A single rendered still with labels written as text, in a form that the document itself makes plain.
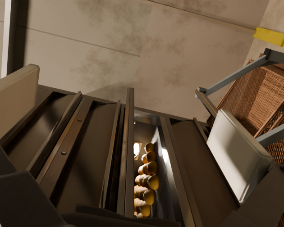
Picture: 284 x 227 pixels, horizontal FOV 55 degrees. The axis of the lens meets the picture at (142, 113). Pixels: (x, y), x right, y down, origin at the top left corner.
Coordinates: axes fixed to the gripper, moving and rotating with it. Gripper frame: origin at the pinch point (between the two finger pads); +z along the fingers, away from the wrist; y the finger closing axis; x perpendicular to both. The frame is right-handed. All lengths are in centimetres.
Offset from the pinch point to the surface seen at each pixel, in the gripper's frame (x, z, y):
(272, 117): -23, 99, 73
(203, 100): -18, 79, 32
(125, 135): -40, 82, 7
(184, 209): -54, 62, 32
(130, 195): -40, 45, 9
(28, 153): -53, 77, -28
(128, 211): -40, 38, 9
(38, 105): -54, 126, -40
